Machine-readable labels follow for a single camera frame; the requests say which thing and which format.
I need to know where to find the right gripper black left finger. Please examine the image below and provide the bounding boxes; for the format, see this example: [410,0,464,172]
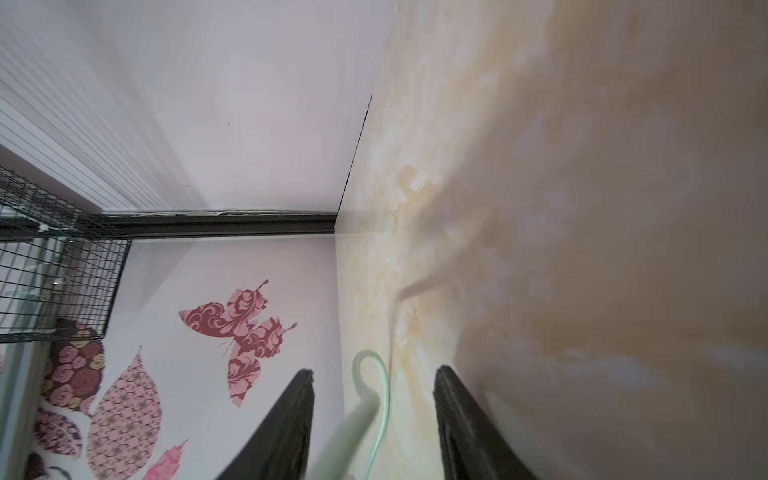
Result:
[219,369,315,480]

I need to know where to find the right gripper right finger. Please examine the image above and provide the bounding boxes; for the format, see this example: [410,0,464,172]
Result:
[433,365,536,480]

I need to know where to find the mint green white headphones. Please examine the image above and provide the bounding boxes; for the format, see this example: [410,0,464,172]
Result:
[305,350,392,480]

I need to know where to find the black wire basket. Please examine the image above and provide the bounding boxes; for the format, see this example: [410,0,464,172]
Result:
[1,169,132,343]

